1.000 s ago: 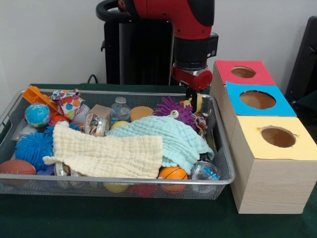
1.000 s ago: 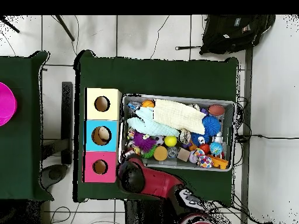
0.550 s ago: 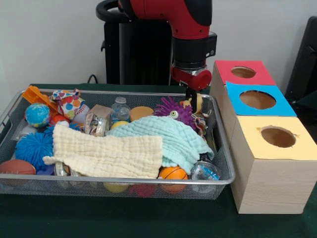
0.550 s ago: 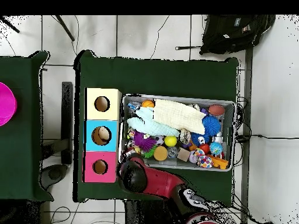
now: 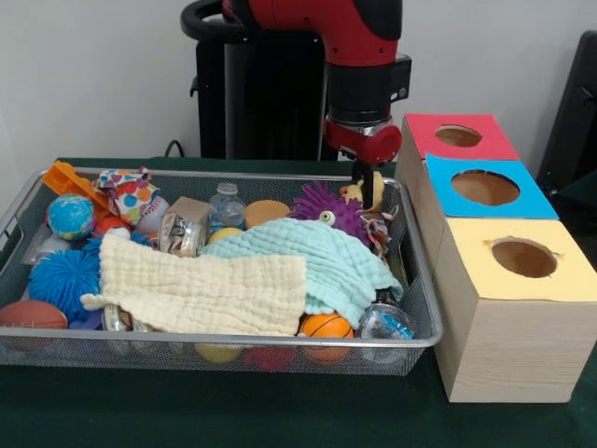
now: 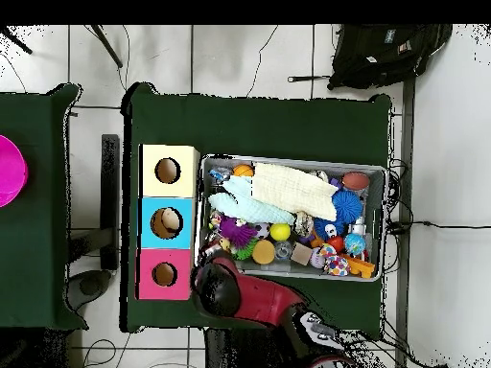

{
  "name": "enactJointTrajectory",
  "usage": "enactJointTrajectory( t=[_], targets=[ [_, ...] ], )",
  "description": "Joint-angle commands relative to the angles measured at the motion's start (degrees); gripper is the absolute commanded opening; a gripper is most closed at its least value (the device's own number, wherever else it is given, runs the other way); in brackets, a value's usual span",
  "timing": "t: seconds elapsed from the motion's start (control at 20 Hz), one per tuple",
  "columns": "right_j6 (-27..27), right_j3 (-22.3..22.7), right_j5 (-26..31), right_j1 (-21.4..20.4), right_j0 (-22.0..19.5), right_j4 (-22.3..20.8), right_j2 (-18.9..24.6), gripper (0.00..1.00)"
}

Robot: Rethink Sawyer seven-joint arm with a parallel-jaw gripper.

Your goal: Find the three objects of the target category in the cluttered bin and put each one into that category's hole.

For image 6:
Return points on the blue spiky ball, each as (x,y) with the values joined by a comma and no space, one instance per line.
(347,206)

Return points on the cream waffle cloth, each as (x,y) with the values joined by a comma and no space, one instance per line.
(291,189)

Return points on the yellow duck plush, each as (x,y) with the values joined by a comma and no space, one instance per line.
(225,243)

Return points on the pink plastic bowl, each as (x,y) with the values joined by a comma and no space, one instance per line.
(11,172)

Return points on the silver mesh bin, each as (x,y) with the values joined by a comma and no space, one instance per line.
(291,273)

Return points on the grey metal rail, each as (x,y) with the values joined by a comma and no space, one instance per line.
(407,134)

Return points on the brown toy football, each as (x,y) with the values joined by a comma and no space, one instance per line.
(356,180)

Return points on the orange plastic toy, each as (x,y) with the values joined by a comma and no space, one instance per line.
(362,267)

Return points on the dark green tablecloth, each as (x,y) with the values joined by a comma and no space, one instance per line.
(38,249)
(268,122)

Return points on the black panel on stand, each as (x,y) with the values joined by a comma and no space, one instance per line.
(110,191)

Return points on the orange toy basketball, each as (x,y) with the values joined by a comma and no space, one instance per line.
(242,170)

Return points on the black backpack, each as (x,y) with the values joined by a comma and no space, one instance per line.
(376,57)

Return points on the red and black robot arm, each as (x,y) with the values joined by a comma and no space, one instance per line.
(264,299)

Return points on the blue green globe ball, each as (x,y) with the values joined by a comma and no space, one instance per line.
(355,244)

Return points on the purple spiky monster toy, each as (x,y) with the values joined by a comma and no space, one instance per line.
(238,233)

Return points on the round orange sponge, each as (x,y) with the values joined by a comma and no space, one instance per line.
(263,252)

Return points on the wooden box with three holes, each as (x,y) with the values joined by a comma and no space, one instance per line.
(184,188)

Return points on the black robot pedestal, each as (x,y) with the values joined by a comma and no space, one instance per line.
(238,352)

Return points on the mint waffle cloth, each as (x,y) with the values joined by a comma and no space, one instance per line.
(245,207)

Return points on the black tripod leg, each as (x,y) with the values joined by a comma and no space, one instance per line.
(17,42)
(107,46)

